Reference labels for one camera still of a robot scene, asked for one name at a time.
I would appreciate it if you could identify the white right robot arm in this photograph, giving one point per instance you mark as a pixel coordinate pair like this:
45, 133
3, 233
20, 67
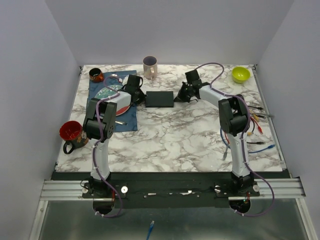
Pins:
234, 117

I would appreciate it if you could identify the red and teal plate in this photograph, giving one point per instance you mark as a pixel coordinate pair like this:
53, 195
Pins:
105, 92

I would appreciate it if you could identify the small brown orange cup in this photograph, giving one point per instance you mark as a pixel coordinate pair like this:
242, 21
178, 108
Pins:
96, 75

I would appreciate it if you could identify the black mounting base bar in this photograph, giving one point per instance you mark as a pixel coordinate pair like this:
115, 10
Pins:
133, 190

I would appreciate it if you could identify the blue placemat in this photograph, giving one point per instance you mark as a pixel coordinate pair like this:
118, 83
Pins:
129, 117

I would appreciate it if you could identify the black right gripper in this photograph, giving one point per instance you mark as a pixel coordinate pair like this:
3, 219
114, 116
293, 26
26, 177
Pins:
179, 97

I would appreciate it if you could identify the red black patterned mug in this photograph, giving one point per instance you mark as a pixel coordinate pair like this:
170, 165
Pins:
74, 136

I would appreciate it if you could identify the lime green bowl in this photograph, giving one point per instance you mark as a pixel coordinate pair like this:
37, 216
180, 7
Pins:
240, 74

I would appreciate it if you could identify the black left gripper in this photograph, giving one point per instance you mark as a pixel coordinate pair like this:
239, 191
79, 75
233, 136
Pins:
143, 96

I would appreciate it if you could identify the black network switch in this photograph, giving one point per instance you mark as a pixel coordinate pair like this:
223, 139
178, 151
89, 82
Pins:
159, 99

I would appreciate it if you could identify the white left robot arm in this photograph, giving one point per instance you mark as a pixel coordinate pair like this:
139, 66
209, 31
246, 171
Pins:
100, 119

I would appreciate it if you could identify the pink ceramic mug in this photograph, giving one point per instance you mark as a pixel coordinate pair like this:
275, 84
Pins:
150, 67

